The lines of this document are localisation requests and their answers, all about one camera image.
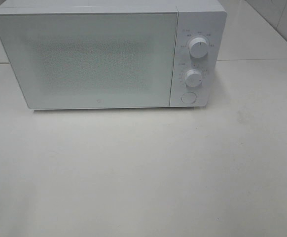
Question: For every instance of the white control knob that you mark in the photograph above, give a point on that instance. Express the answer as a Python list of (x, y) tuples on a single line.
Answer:
[(198, 47), (193, 78)]

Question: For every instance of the white microwave oven body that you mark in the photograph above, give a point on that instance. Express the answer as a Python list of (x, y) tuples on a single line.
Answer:
[(204, 18)]

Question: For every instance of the white microwave door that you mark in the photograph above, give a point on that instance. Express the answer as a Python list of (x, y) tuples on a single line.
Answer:
[(84, 61)]

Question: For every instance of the round white door button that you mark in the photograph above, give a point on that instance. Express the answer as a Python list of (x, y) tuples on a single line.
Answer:
[(189, 98)]

